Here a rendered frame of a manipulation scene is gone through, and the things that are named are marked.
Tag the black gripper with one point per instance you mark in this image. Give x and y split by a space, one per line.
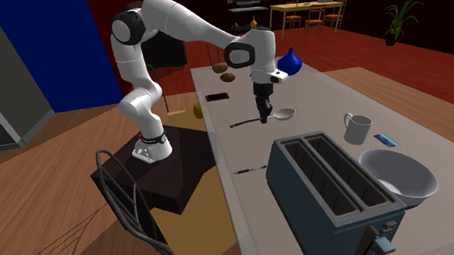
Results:
261 90

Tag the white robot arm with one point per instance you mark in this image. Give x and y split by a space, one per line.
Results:
171 16

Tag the black phone with red edge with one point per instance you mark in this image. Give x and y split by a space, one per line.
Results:
217 97

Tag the brown potato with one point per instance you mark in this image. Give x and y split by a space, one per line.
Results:
220 68
227 77

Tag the blue vase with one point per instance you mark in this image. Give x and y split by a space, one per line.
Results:
290 63

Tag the dark pen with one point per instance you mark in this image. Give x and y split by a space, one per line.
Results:
250 170

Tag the yellow fruit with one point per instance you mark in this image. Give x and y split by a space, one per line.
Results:
197 110

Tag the yellow gourd-shaped vase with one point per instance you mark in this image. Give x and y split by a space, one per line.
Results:
253 22

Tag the grey mug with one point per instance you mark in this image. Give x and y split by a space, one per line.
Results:
358 130

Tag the wooden chair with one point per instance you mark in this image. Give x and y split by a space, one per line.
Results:
315 18
292 18
338 14

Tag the dark blue toaster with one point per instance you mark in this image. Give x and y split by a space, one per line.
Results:
332 200

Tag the wooden table with laptop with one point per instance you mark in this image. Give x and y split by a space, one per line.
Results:
306 6

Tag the dark robot stand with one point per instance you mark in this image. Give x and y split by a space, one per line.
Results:
166 175

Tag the blue card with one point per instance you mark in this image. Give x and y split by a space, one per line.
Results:
385 140

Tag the white bowl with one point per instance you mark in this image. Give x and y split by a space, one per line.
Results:
400 173

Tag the green potted plant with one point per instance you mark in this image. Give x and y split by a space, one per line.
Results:
399 21

